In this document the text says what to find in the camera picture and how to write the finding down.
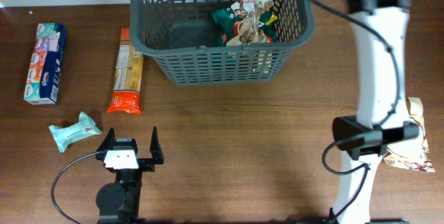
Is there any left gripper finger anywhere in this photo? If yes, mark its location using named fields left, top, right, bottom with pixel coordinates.
left=150, top=127, right=164, bottom=158
left=97, top=128, right=114, bottom=151

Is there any green Nescafe bag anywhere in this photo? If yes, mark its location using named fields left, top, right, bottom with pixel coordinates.
left=210, top=8, right=279, bottom=47

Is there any beige Pantree snack bag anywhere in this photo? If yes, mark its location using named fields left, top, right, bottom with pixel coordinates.
left=383, top=97, right=435, bottom=173

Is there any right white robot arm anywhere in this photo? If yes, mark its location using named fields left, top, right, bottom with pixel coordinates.
left=326, top=0, right=420, bottom=223

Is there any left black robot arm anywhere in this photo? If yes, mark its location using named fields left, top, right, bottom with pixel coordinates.
left=96, top=128, right=164, bottom=224

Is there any Kleenex tissue box pack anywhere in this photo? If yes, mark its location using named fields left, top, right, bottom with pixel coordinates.
left=24, top=23, right=67, bottom=105

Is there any small mint green packet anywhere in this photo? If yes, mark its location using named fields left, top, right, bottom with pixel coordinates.
left=49, top=112, right=103, bottom=153

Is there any orange pasta packet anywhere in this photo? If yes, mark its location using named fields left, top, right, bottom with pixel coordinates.
left=107, top=27, right=144, bottom=114

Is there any grey plastic basket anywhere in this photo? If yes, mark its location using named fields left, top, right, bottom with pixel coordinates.
left=130, top=0, right=314, bottom=85

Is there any left black cable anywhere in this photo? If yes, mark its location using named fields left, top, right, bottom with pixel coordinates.
left=50, top=150, right=105, bottom=224

